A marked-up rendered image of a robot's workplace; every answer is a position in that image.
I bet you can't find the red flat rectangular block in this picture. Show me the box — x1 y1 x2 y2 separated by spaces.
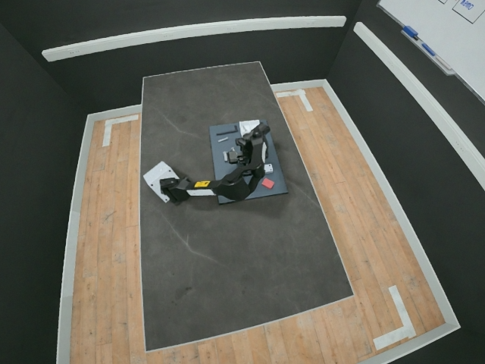
262 178 274 189

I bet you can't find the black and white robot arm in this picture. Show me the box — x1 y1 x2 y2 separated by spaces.
159 122 271 203

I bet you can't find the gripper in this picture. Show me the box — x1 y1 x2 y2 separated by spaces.
227 146 268 166

